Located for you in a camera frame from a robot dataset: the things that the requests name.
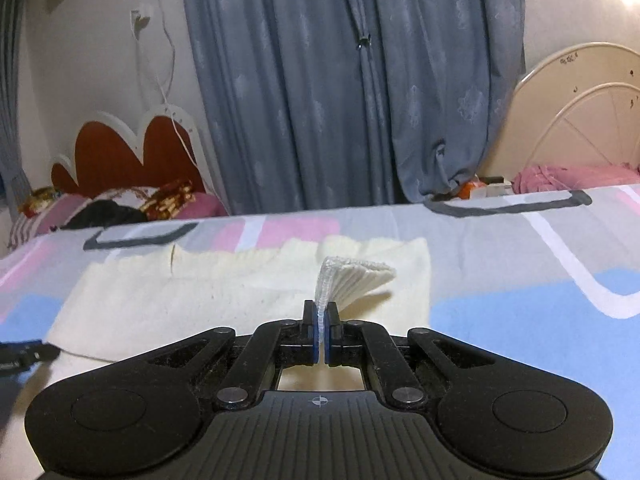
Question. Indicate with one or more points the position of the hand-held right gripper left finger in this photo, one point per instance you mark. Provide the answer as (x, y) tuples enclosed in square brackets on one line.
[(313, 331)]

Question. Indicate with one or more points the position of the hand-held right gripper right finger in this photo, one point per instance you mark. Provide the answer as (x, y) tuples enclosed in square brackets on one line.
[(328, 331)]

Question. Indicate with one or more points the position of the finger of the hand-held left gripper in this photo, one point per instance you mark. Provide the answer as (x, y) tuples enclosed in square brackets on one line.
[(22, 357)]

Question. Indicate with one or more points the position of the cream knit garment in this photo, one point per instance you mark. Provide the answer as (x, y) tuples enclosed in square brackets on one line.
[(210, 290)]

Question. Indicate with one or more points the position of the striped pillows and blankets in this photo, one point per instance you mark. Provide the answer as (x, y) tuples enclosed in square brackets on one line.
[(42, 220)]

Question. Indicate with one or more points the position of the patterned plush cushion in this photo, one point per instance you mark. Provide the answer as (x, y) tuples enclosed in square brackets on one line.
[(40, 200)]

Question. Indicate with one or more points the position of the pink pillow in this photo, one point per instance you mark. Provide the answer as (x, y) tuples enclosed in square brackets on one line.
[(207, 206)]

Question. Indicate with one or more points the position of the black cloth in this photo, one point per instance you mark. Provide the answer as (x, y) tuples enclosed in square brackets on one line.
[(107, 214)]

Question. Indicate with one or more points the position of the red gold patterned pillow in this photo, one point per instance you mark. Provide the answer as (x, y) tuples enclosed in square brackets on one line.
[(167, 199)]

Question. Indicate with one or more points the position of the orange packet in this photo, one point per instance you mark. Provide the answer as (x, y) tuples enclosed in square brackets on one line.
[(470, 190)]

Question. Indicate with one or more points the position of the patterned bedsheet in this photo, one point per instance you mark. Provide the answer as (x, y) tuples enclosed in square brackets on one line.
[(525, 280)]

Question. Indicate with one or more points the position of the white box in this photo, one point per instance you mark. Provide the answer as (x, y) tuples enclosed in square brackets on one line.
[(496, 187)]

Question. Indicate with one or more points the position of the red scalloped headboard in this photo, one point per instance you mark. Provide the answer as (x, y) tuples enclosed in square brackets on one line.
[(130, 155)]

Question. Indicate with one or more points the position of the blue-grey curtain panel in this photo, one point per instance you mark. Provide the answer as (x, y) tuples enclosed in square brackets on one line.
[(440, 75), (11, 85), (270, 85)]

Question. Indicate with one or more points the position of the pink blanket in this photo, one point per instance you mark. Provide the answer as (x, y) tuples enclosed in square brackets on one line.
[(575, 177)]

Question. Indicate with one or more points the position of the black curtain clip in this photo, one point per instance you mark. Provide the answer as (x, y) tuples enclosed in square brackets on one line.
[(363, 41)]

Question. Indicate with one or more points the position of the cream arched headboard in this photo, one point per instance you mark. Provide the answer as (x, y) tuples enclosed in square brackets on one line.
[(560, 120)]

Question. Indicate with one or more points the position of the white wall socket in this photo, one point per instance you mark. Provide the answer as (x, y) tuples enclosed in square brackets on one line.
[(141, 17)]

